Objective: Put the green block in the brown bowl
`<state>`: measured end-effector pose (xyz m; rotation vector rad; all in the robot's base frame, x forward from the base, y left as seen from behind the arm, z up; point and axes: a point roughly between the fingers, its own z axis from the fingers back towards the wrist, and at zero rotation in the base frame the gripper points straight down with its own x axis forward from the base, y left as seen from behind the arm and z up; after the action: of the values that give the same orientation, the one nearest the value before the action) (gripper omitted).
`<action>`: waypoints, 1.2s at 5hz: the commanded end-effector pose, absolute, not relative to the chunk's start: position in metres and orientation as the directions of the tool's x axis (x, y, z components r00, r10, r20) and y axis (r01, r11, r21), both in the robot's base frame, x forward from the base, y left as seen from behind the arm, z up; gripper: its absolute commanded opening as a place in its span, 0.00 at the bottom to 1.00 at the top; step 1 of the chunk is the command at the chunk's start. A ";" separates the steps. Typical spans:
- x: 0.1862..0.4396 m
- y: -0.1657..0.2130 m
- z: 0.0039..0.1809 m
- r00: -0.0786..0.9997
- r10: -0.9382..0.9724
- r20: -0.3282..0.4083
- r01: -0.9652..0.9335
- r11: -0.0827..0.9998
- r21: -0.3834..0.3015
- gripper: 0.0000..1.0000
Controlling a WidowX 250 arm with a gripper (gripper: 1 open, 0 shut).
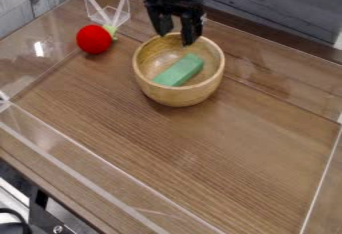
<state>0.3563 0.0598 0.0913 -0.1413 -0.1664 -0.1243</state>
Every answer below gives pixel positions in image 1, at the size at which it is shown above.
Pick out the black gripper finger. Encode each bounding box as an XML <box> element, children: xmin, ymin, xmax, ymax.
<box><xmin>181</xmin><ymin>10</ymin><xmax>204</xmax><ymax>46</ymax></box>
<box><xmin>148</xmin><ymin>8</ymin><xmax>174</xmax><ymax>36</ymax></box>

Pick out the green rectangular block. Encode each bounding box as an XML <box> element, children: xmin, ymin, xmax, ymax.
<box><xmin>153</xmin><ymin>53</ymin><xmax>205</xmax><ymax>87</ymax></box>

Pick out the wooden brown bowl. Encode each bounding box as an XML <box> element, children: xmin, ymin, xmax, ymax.
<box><xmin>133</xmin><ymin>32</ymin><xmax>226</xmax><ymax>107</ymax></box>

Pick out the small light green piece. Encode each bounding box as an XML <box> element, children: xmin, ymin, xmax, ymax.
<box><xmin>103</xmin><ymin>25</ymin><xmax>118</xmax><ymax>41</ymax></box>

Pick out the red ball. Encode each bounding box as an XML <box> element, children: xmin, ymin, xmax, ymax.
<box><xmin>77</xmin><ymin>25</ymin><xmax>113</xmax><ymax>54</ymax></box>

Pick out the clear acrylic corner bracket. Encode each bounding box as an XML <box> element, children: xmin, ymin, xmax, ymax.
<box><xmin>85</xmin><ymin>0</ymin><xmax>132</xmax><ymax>27</ymax></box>

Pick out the clear acrylic tray wall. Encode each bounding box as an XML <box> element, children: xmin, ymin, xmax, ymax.
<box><xmin>0</xmin><ymin>93</ymin><xmax>340</xmax><ymax>234</ymax></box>

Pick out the black table leg frame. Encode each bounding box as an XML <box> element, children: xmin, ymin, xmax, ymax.
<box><xmin>29</xmin><ymin>188</ymin><xmax>77</xmax><ymax>234</ymax></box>

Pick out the black cable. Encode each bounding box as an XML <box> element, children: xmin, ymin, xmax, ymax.
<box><xmin>0</xmin><ymin>207</ymin><xmax>35</xmax><ymax>234</ymax></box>

